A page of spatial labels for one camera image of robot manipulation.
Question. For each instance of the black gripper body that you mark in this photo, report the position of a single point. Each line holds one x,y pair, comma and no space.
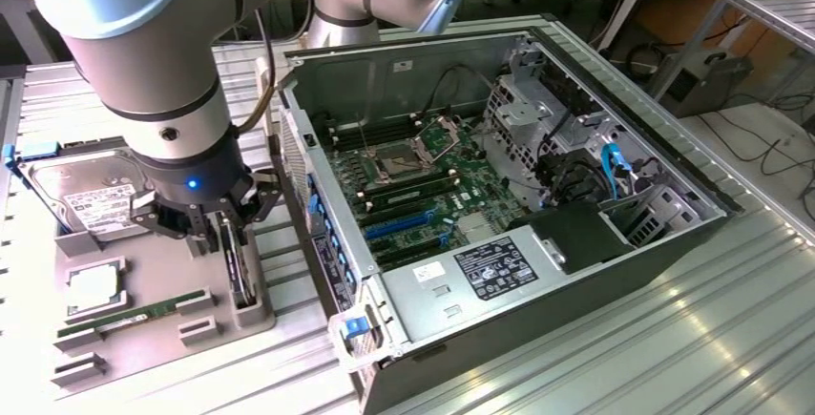
191,181

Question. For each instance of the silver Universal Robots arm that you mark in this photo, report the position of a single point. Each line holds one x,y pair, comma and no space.
140,52

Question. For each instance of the blue card retention strip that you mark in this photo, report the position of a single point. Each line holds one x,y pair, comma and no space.
333,243

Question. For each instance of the silver hard disk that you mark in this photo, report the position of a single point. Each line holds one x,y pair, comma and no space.
76,195

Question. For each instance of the silver CPU chip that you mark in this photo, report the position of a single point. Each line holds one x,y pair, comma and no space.
99,291

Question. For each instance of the green RAM stick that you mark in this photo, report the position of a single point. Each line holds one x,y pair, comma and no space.
127,316

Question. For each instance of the thin metal locking lever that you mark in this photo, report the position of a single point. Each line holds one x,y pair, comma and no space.
364,138

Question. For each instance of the grey parts rack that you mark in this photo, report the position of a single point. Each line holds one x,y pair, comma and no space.
159,329

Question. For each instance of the blue expansion slot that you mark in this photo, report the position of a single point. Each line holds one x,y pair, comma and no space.
397,224

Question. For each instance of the CPU socket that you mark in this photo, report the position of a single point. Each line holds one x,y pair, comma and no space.
396,163

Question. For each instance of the installed RAM stick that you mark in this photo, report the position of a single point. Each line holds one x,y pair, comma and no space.
407,194

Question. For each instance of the black RAM slots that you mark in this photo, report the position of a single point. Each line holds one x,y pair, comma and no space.
375,131

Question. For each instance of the black expansion slot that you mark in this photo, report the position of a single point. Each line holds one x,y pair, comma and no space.
411,248

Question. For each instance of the blue disk carrier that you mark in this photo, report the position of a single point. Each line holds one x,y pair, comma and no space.
12,157

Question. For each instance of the green motherboard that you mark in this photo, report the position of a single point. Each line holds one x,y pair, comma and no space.
445,195

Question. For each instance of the blue case latch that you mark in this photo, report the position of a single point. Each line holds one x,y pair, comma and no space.
356,328

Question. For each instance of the metal socket cover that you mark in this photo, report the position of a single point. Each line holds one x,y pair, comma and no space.
439,133

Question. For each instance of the silver chipset heat sink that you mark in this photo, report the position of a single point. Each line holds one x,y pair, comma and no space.
479,229

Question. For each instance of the grey power supply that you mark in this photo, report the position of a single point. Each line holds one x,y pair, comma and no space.
445,300

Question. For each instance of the metal disk bay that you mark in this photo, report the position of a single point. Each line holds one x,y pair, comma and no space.
528,114

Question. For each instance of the black plastic shroud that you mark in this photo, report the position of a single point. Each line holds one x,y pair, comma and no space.
579,238

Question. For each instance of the black open PC case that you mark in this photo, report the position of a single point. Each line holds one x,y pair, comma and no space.
572,338

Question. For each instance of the black box device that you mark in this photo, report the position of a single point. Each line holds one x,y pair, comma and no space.
707,83

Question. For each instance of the metal slat frame table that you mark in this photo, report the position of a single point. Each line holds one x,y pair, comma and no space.
776,9

